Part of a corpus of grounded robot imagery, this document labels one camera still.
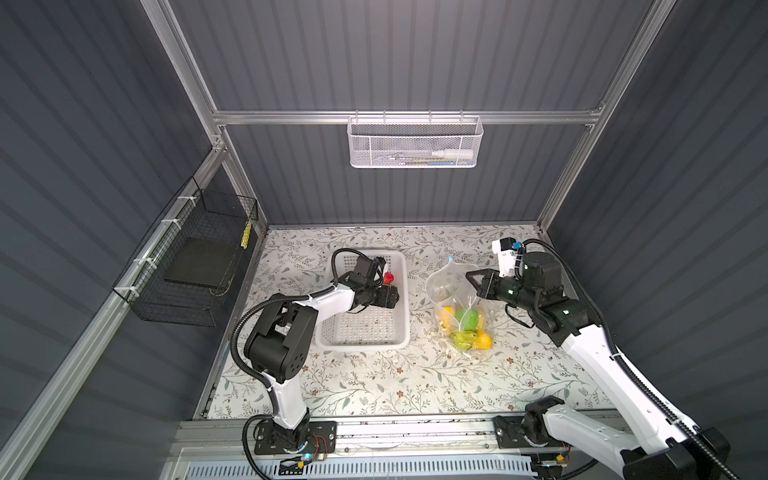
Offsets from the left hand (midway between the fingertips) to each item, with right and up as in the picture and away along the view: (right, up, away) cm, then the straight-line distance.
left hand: (388, 294), depth 96 cm
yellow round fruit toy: (+27, -12, -11) cm, 32 cm away
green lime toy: (+22, -5, -13) cm, 27 cm away
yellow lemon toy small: (+17, -4, -11) cm, 21 cm away
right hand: (+21, +8, -23) cm, 32 cm away
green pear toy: (+22, -11, -12) cm, 27 cm away
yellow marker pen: (-40, +18, -14) cm, 46 cm away
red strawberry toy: (0, +5, +4) cm, 7 cm away
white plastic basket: (-4, -10, -3) cm, 11 cm away
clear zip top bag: (+16, +5, -14) cm, 22 cm away
